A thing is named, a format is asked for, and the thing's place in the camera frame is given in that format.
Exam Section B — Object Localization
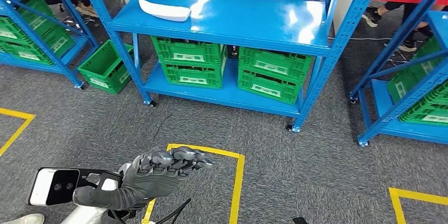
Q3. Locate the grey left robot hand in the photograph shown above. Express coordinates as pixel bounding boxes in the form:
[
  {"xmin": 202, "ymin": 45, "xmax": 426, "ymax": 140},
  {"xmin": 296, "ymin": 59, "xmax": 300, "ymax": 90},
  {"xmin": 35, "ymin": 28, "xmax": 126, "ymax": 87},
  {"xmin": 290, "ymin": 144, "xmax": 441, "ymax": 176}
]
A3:
[{"xmin": 72, "ymin": 146, "xmax": 213, "ymax": 212}]

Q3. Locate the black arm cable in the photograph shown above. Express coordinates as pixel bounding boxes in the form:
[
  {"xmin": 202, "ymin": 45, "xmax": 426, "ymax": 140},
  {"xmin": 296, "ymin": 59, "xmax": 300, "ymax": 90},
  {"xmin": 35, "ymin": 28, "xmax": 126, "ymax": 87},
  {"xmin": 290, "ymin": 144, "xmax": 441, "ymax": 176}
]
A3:
[{"xmin": 105, "ymin": 198, "xmax": 192, "ymax": 224}]

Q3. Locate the black camera bracket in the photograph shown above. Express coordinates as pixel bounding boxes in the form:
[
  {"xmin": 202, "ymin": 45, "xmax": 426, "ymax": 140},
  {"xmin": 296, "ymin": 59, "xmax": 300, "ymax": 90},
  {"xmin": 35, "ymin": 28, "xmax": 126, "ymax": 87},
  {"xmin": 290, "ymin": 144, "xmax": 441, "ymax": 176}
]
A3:
[{"xmin": 75, "ymin": 168, "xmax": 124, "ymax": 195}]

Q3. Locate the blue metal shelving rack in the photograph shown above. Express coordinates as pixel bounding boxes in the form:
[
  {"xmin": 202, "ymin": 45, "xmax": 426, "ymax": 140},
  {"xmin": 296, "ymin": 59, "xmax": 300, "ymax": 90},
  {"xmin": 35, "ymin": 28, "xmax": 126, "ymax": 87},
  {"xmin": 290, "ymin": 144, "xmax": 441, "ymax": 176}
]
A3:
[
  {"xmin": 73, "ymin": 0, "xmax": 388, "ymax": 134},
  {"xmin": 349, "ymin": 0, "xmax": 448, "ymax": 147},
  {"xmin": 0, "ymin": 0, "xmax": 100, "ymax": 91}
]

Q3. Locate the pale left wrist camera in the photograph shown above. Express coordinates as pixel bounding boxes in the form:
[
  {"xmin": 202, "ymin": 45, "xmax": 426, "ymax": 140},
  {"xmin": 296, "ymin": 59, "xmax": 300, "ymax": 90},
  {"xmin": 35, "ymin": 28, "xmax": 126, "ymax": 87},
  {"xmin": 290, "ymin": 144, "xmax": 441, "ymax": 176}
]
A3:
[{"xmin": 29, "ymin": 168, "xmax": 80, "ymax": 207}]

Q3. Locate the open empty green crate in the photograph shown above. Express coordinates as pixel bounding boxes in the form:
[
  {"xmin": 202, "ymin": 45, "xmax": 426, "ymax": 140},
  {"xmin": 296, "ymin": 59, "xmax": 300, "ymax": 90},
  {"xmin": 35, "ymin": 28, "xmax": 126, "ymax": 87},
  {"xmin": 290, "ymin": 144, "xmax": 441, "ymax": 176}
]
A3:
[{"xmin": 77, "ymin": 39, "xmax": 135, "ymax": 95}]

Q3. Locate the chrome chair base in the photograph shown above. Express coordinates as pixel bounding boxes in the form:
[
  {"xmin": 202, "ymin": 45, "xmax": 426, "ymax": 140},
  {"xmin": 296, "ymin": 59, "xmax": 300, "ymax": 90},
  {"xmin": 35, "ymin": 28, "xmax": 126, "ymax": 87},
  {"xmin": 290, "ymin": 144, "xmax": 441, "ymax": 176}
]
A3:
[{"xmin": 385, "ymin": 49, "xmax": 417, "ymax": 66}]

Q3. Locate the white curved plastic part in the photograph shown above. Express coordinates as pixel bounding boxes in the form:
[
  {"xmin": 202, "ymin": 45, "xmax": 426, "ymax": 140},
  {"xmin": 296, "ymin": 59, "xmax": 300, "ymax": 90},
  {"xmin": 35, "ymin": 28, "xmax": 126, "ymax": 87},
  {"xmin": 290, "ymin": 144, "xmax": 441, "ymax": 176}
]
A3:
[{"xmin": 138, "ymin": 0, "xmax": 191, "ymax": 23}]

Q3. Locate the white floor cable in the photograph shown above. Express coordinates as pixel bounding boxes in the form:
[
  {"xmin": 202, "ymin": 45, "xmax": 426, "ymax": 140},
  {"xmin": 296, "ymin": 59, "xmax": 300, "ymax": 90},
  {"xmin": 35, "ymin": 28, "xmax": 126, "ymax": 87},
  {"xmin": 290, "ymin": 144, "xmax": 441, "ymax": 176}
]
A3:
[{"xmin": 329, "ymin": 36, "xmax": 393, "ymax": 41}]

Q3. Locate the yellow floor tape square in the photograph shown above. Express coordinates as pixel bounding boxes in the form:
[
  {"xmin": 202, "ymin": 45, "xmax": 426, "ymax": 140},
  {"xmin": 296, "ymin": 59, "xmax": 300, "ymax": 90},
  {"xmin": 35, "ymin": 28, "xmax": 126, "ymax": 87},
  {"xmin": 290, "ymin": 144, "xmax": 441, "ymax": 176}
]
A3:
[
  {"xmin": 142, "ymin": 143, "xmax": 246, "ymax": 224},
  {"xmin": 0, "ymin": 108, "xmax": 36, "ymax": 157},
  {"xmin": 388, "ymin": 187, "xmax": 448, "ymax": 224}
]

